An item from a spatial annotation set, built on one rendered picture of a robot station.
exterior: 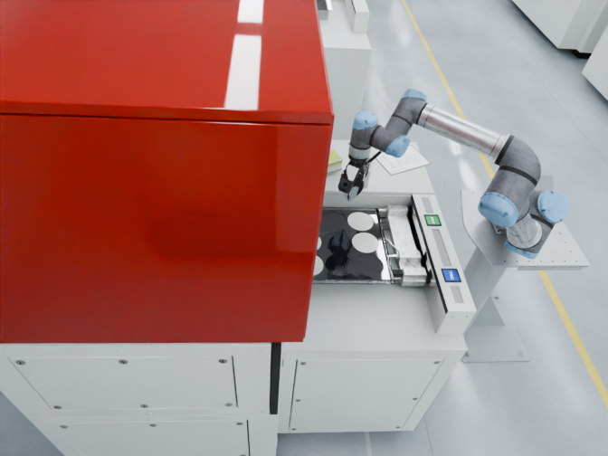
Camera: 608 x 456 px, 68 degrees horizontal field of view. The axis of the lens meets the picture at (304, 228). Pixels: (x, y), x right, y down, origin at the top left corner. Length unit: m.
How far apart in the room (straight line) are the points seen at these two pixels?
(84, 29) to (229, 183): 0.34
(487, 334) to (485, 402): 0.39
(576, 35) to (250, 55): 5.55
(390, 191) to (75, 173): 1.33
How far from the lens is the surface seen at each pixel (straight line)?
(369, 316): 1.59
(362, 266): 1.62
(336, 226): 1.73
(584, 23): 6.09
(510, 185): 1.42
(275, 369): 1.15
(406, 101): 1.52
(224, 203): 0.70
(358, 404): 1.92
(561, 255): 2.09
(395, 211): 1.84
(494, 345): 2.71
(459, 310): 1.52
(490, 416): 2.52
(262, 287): 0.86
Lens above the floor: 2.13
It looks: 46 degrees down
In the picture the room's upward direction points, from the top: 5 degrees clockwise
